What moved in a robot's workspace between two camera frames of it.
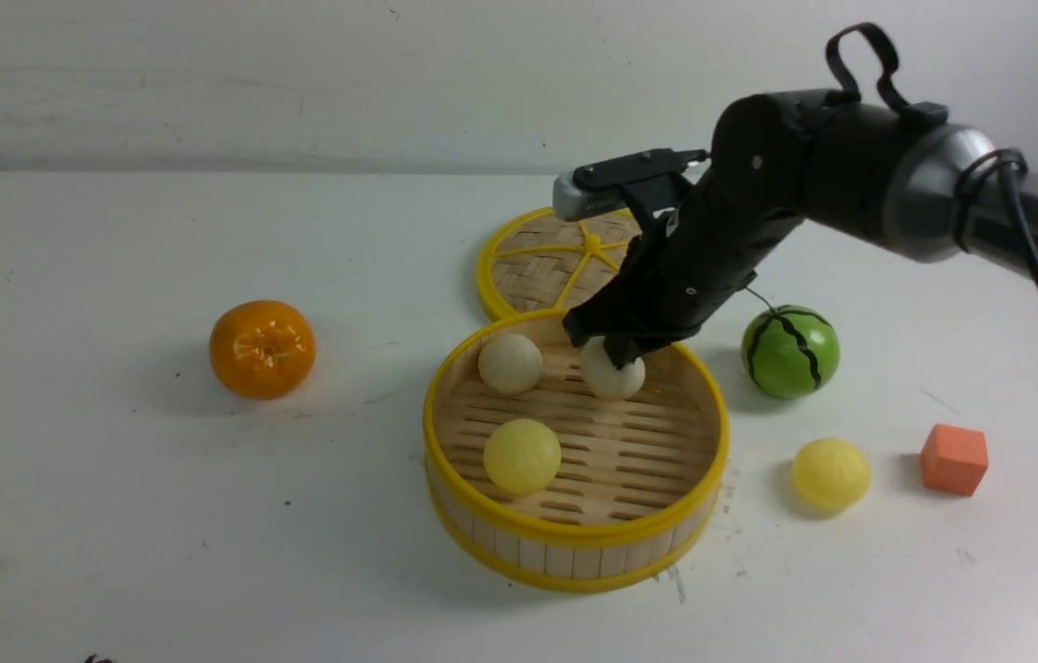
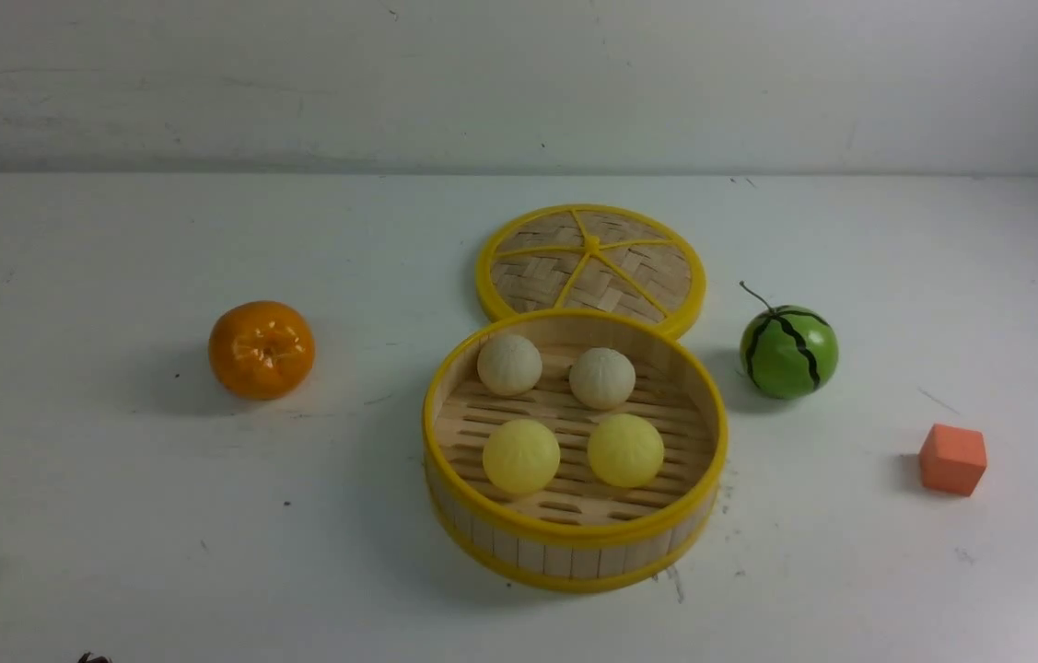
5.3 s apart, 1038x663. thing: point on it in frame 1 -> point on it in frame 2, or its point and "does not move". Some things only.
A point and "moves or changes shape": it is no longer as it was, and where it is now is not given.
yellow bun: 831,474 -> 625,450
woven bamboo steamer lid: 530,262 does not move
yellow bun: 522,456 does not move
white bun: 603,379 moves or changes shape
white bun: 510,364 does not move
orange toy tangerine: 262,349 does not move
